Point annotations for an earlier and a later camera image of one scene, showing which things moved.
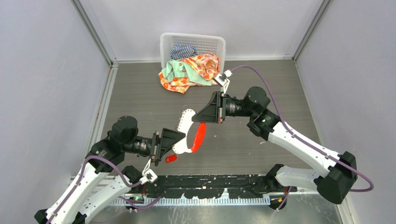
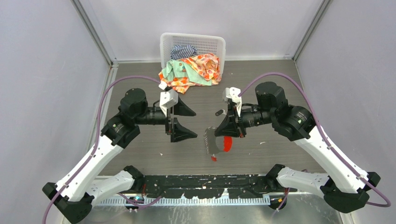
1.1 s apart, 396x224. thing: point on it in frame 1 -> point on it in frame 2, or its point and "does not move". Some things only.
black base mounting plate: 207,186 does not move
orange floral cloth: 207,64 does not move
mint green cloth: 179,68 does not move
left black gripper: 159,146 -> 178,132
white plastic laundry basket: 203,45 does not move
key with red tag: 171,158 -> 214,158
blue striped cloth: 178,52 does not move
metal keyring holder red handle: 194,132 -> 215,144
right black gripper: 211,112 -> 232,124
